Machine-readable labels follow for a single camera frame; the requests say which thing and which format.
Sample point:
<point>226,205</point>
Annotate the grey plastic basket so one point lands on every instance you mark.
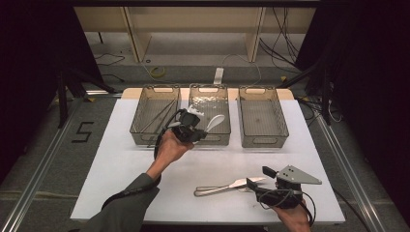
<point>216,104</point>
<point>262,121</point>
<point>145,109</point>

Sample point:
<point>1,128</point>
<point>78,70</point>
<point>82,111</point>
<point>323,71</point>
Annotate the beige wooden shelf unit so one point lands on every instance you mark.
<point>193,19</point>

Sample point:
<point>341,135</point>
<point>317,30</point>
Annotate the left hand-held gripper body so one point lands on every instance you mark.
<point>187,124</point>

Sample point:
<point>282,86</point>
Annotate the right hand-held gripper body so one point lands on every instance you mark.
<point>295,177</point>

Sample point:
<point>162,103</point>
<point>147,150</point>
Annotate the yellow tape roll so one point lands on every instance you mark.
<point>158,75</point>

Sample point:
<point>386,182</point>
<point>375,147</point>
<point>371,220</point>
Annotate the person's left hand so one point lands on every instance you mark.
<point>170,151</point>

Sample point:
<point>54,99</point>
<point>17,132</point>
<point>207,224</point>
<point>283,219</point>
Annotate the person's right hand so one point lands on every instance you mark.
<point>296,220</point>

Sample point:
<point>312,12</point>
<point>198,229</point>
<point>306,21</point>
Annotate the black curtain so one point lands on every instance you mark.
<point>32,48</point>
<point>370,64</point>

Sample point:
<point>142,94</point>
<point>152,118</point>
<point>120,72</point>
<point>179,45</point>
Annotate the black metal stand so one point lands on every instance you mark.
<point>62,96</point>
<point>326,96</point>

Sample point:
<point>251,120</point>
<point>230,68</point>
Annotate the aluminium floor rail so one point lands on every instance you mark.
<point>348,175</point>
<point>41,174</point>

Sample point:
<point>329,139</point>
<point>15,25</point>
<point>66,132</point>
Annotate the white ceramic spoon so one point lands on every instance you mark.
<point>216,121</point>

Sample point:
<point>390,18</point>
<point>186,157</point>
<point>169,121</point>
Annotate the white table cover sheet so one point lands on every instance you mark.
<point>225,161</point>

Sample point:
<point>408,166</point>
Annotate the white power strip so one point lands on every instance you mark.
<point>218,75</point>

